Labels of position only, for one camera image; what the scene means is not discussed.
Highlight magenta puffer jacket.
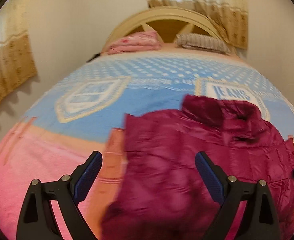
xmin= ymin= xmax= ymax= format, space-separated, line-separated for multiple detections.
xmin=101 ymin=95 xmax=294 ymax=239

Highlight blue and pink bedspread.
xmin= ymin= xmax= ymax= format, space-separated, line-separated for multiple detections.
xmin=0 ymin=44 xmax=294 ymax=239

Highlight gold side curtain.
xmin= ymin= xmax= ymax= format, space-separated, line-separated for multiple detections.
xmin=0 ymin=0 xmax=37 ymax=103

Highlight striped pillow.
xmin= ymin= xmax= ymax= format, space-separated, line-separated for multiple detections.
xmin=175 ymin=33 xmax=231 ymax=54

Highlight cream wooden headboard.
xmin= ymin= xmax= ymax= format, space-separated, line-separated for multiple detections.
xmin=102 ymin=7 xmax=222 ymax=52

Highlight folded pink floral blanket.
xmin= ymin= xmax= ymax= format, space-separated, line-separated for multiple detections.
xmin=105 ymin=30 xmax=162 ymax=55

